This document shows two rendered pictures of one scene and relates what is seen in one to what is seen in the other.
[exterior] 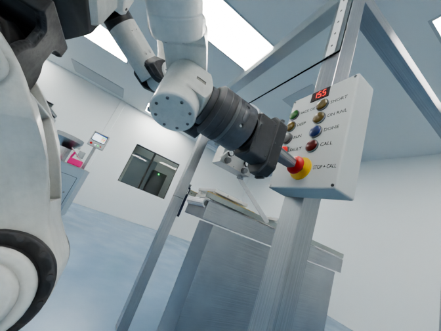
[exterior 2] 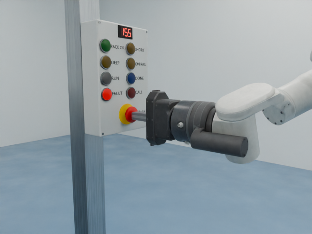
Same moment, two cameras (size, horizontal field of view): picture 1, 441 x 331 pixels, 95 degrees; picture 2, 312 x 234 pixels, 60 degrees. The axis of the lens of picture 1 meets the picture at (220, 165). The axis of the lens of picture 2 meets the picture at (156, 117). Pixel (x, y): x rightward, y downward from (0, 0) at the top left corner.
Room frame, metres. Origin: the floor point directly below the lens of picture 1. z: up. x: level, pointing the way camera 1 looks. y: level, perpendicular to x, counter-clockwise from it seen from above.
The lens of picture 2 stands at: (0.63, 0.47, 0.96)
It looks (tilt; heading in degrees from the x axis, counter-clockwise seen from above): 8 degrees down; 244
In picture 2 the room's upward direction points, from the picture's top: straight up
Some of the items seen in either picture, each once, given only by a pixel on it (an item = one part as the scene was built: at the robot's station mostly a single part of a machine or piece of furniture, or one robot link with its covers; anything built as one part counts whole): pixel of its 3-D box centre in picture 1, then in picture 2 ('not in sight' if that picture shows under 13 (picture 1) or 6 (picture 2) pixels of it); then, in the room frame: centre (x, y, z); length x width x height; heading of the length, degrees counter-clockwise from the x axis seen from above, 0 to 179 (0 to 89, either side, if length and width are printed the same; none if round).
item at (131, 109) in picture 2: (299, 167); (127, 113); (0.40, -0.16, 0.87); 0.04 x 0.04 x 0.04; 25
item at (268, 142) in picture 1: (247, 134); (174, 120); (0.34, -0.03, 0.87); 0.12 x 0.10 x 0.13; 115
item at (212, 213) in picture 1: (272, 238); not in sight; (1.51, -0.54, 0.76); 1.30 x 0.29 x 0.10; 115
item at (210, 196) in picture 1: (287, 230); not in sight; (1.39, -0.59, 0.83); 1.32 x 0.02 x 0.03; 115
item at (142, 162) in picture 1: (150, 172); not in sight; (5.90, 1.83, 1.43); 1.38 x 0.01 x 1.16; 114
